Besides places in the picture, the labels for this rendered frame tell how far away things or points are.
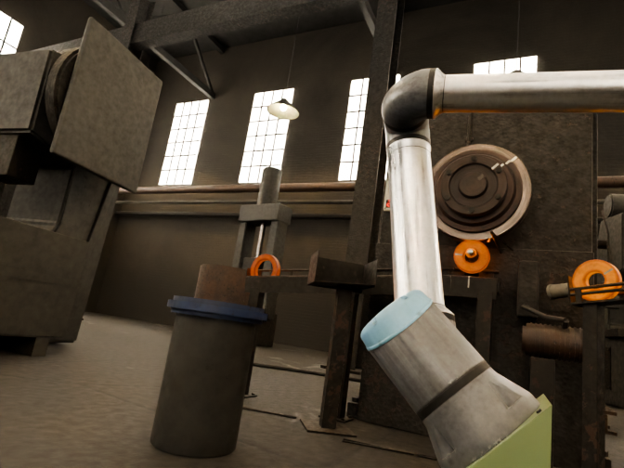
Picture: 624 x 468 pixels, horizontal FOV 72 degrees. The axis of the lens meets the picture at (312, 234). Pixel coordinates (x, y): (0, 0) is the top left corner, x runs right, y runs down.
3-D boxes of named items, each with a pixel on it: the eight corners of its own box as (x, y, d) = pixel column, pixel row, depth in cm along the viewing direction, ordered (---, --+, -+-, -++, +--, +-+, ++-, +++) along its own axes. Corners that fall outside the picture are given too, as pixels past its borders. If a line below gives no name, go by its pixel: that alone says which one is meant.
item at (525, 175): (407, 194, 221) (481, 131, 213) (469, 264, 199) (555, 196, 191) (404, 189, 215) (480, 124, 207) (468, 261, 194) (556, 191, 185)
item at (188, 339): (188, 424, 152) (212, 303, 162) (265, 448, 138) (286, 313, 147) (113, 439, 125) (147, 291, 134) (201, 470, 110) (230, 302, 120)
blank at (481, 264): (491, 241, 197) (491, 240, 194) (488, 276, 194) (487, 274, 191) (456, 239, 204) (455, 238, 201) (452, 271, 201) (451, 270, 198)
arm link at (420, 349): (413, 414, 68) (347, 325, 76) (418, 415, 83) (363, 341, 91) (488, 354, 68) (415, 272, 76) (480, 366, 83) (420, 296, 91)
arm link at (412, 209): (384, 396, 86) (373, 95, 115) (393, 398, 101) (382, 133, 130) (465, 396, 82) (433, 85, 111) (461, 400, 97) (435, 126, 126)
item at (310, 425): (287, 419, 187) (310, 255, 202) (345, 425, 190) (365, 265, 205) (292, 430, 167) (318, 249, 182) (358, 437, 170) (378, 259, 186)
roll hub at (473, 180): (429, 188, 206) (477, 148, 201) (470, 229, 193) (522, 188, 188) (427, 183, 201) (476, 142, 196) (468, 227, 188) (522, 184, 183)
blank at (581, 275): (592, 311, 157) (588, 309, 156) (567, 277, 167) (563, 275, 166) (633, 287, 149) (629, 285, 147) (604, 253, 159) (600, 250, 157)
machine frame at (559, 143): (385, 403, 273) (410, 146, 310) (587, 447, 224) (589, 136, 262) (344, 417, 209) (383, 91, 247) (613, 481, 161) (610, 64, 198)
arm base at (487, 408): (547, 406, 61) (494, 348, 66) (442, 487, 62) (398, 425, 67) (534, 401, 78) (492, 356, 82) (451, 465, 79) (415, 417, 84)
